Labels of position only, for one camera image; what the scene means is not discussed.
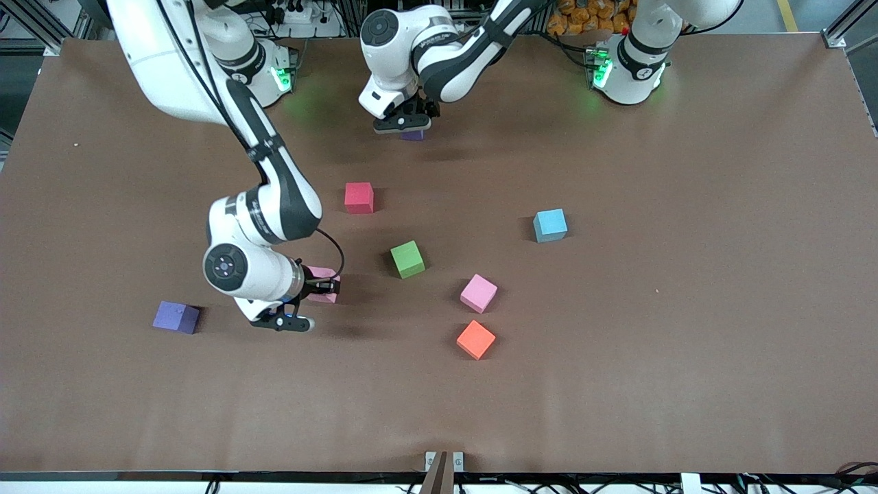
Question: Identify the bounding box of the pink foam cube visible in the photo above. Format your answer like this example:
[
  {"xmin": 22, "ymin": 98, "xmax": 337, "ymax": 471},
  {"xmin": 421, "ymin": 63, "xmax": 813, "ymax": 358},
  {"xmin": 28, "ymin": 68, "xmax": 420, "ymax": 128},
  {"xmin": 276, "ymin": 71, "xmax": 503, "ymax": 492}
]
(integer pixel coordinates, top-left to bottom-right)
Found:
[
  {"xmin": 460, "ymin": 274, "xmax": 499, "ymax": 314},
  {"xmin": 305, "ymin": 266, "xmax": 341, "ymax": 304}
]

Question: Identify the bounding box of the red foam cube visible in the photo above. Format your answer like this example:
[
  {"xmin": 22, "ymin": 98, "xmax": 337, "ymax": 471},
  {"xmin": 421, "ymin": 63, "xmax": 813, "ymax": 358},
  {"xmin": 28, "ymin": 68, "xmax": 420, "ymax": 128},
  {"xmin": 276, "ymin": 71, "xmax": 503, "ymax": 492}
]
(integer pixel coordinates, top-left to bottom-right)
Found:
[{"xmin": 344, "ymin": 182, "xmax": 375, "ymax": 215}]

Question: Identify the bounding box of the blue foam cube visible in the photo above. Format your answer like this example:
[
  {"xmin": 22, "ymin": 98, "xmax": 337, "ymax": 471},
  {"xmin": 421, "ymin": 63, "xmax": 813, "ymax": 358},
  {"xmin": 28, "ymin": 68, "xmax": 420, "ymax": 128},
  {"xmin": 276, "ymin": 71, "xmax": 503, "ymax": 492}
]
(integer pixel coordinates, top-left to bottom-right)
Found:
[{"xmin": 533, "ymin": 209, "xmax": 569, "ymax": 244}]

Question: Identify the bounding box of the green foam cube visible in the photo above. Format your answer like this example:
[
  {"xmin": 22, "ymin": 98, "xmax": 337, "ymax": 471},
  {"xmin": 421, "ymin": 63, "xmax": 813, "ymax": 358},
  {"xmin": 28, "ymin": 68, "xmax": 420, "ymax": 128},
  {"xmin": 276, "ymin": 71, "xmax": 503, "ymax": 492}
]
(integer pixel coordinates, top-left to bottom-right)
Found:
[{"xmin": 390, "ymin": 240, "xmax": 426, "ymax": 279}]

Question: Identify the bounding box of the orange foam cube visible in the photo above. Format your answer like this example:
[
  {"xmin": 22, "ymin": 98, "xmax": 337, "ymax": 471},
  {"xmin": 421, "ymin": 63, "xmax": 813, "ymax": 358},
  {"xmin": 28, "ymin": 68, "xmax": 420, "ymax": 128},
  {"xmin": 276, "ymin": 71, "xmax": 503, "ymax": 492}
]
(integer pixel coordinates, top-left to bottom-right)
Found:
[{"xmin": 456, "ymin": 320, "xmax": 497, "ymax": 361}]

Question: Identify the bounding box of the power strip with black plugs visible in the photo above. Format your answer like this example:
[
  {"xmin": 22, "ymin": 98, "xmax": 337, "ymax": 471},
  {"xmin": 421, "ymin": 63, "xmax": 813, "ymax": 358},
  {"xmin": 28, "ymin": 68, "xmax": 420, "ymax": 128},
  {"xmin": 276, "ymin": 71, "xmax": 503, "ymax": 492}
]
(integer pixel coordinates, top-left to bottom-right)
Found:
[{"xmin": 264, "ymin": 0, "xmax": 323, "ymax": 25}]

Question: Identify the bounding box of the bag of orange fruit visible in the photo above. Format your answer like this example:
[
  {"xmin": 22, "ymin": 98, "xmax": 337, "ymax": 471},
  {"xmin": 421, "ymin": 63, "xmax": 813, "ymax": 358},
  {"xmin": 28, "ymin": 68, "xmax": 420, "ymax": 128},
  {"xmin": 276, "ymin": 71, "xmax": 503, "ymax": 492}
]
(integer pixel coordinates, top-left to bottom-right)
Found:
[{"xmin": 547, "ymin": 0, "xmax": 635, "ymax": 37}]

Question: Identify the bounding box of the brown angled strut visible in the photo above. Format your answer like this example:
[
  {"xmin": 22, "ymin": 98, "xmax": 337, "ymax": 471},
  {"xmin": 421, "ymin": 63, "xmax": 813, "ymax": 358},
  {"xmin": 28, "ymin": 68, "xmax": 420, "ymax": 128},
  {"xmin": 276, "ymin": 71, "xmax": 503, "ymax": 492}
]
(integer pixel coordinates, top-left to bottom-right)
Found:
[{"xmin": 420, "ymin": 451, "xmax": 450, "ymax": 494}]

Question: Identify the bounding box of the black table edge strip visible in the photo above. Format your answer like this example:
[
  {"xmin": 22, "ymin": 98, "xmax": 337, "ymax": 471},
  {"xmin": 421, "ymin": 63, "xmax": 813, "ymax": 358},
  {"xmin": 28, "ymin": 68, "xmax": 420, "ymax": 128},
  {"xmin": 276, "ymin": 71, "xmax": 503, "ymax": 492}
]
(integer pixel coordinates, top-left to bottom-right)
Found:
[{"xmin": 0, "ymin": 470, "xmax": 878, "ymax": 482}]

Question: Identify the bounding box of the table cover sheet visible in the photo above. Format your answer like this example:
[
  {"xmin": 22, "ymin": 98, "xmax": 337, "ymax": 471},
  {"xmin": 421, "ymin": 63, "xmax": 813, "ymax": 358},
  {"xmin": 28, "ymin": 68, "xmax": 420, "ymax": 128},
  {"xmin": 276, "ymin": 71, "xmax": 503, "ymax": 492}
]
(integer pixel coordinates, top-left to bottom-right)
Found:
[{"xmin": 0, "ymin": 34, "xmax": 878, "ymax": 474}]

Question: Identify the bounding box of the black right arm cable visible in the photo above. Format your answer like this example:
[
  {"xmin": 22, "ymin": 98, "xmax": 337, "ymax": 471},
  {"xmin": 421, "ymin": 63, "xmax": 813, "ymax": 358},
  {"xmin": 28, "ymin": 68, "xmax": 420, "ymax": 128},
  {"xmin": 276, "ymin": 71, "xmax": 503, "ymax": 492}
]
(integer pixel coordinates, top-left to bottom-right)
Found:
[{"xmin": 154, "ymin": 0, "xmax": 346, "ymax": 275}]

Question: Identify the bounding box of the grey metal table bracket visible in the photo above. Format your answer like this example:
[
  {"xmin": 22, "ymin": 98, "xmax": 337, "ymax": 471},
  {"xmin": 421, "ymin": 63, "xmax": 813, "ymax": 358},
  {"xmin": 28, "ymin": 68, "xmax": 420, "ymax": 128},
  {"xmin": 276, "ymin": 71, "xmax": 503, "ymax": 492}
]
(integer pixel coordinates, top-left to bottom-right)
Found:
[{"xmin": 425, "ymin": 451, "xmax": 465, "ymax": 473}]

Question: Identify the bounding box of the aluminium frame profile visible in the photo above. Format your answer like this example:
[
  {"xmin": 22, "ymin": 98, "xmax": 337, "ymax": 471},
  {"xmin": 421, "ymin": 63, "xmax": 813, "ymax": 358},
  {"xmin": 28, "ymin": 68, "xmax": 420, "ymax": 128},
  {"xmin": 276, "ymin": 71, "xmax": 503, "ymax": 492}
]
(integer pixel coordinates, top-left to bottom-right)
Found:
[
  {"xmin": 7, "ymin": 0, "xmax": 97, "ymax": 56},
  {"xmin": 823, "ymin": 0, "xmax": 878, "ymax": 49}
]

